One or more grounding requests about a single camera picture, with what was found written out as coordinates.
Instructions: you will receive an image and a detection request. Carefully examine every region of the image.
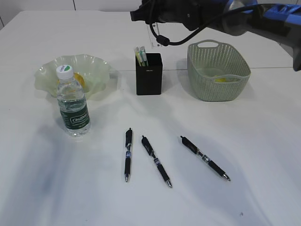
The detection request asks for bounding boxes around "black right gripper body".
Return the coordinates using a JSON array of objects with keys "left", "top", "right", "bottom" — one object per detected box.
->
[{"left": 130, "top": 0, "right": 184, "bottom": 25}]

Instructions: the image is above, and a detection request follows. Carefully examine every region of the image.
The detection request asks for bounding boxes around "clear plastic ruler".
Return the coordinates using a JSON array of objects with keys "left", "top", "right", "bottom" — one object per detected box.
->
[{"left": 146, "top": 22, "right": 163, "bottom": 49}]

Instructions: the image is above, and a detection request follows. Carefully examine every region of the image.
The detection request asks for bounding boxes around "green utility knife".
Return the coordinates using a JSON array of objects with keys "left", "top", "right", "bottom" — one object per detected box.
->
[{"left": 139, "top": 46, "right": 149, "bottom": 66}]

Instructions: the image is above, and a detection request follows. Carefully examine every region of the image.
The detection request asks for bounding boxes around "yellow utility knife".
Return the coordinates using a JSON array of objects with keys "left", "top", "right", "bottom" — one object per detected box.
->
[{"left": 134, "top": 47, "right": 143, "bottom": 66}]

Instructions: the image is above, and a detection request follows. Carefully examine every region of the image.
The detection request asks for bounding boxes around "yellow pear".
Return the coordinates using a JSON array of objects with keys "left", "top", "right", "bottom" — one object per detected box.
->
[{"left": 57, "top": 73, "right": 86, "bottom": 93}]

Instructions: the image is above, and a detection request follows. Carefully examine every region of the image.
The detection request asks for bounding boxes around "black pen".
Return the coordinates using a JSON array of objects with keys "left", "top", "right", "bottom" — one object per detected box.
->
[
  {"left": 124, "top": 128, "right": 133, "bottom": 182},
  {"left": 181, "top": 136, "right": 231, "bottom": 181},
  {"left": 141, "top": 136, "right": 173, "bottom": 188}
]

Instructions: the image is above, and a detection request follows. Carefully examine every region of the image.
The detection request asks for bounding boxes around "clear water bottle green label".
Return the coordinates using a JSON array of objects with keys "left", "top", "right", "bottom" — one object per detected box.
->
[{"left": 56, "top": 65, "right": 90, "bottom": 137}]

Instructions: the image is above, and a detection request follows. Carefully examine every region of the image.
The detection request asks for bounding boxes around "black blue right robot arm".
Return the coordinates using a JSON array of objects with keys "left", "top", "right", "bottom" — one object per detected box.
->
[{"left": 130, "top": 0, "right": 301, "bottom": 72}]

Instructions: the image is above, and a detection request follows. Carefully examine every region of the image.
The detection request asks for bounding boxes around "pale green woven basket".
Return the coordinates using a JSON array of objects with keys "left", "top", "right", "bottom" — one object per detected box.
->
[{"left": 187, "top": 40, "right": 251, "bottom": 102}]

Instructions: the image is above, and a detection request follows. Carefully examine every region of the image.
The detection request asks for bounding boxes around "black square pen holder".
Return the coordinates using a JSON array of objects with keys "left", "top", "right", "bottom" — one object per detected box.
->
[{"left": 135, "top": 53, "right": 163, "bottom": 96}]

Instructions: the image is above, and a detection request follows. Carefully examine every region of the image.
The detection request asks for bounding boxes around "pale green wavy plate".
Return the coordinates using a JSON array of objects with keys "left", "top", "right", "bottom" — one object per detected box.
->
[{"left": 34, "top": 54, "right": 111, "bottom": 99}]

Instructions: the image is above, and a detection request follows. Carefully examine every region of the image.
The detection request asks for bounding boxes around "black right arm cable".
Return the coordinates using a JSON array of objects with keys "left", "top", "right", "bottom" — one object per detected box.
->
[{"left": 148, "top": 4, "right": 257, "bottom": 48}]

